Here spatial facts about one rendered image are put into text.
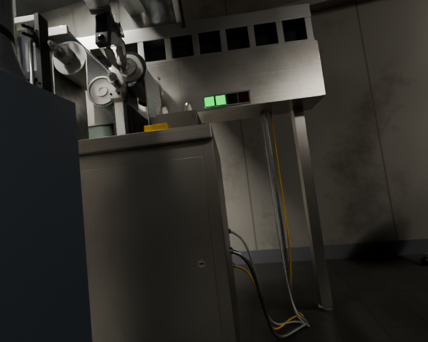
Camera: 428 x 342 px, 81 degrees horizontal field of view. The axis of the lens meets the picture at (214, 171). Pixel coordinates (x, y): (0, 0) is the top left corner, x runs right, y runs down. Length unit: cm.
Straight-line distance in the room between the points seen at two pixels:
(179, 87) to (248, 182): 134
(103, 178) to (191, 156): 26
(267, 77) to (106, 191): 101
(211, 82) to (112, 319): 113
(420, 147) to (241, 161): 155
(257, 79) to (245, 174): 125
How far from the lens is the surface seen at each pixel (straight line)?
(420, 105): 289
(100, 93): 117
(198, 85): 142
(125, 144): 75
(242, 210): 249
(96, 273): 83
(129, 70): 114
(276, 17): 162
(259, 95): 140
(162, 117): 101
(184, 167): 72
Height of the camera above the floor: 71
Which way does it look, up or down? 5 degrees up
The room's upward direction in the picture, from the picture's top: 7 degrees counter-clockwise
